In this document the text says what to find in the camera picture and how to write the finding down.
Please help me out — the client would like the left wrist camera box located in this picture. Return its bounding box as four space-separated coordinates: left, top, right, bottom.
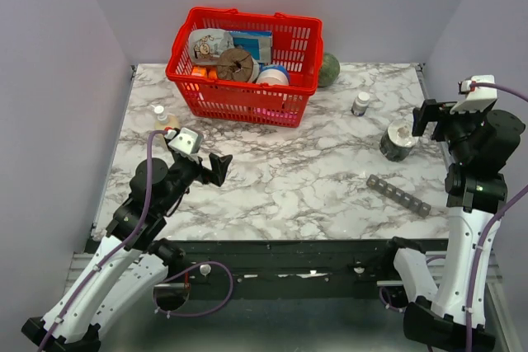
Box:
164 128 204 158

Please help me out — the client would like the purple cable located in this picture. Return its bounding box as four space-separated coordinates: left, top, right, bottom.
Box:
464 82 528 352
35 128 177 352

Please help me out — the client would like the grey cup with white contents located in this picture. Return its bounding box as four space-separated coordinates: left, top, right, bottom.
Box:
379 120 418 162

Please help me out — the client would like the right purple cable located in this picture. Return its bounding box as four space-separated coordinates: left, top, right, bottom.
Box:
464 82 528 352

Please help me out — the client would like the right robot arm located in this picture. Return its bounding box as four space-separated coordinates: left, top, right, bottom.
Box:
379 100 526 351

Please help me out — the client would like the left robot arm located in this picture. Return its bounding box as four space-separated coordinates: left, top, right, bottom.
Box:
21 151 233 351

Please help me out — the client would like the brown twine roll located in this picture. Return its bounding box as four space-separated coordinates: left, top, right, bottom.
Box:
216 48 259 83

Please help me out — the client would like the blue white carton box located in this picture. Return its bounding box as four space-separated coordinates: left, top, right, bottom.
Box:
229 31 273 64

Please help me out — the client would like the cream pump lotion bottle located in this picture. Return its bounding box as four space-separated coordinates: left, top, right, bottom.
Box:
153 105 181 130

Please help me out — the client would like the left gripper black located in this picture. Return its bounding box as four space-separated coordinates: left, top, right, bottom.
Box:
158 152 233 214

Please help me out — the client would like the orange small package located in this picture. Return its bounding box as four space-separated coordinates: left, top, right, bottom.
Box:
191 65 219 80

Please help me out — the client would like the white printed snack pouch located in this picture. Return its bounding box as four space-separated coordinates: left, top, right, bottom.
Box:
188 28 234 65

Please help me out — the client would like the white cap pill bottle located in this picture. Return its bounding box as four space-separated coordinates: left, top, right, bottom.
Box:
351 92 370 116

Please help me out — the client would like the white blue round tub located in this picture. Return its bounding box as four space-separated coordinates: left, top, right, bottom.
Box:
256 64 290 86

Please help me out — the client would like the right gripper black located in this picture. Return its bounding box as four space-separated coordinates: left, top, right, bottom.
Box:
412 97 494 162

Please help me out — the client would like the green watermelon ball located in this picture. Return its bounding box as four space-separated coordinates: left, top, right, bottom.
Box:
318 53 341 87

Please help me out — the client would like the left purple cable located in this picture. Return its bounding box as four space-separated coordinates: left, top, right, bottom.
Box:
35 128 177 352

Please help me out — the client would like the red plastic shopping basket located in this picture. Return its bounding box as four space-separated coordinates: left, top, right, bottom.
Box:
166 7 323 128

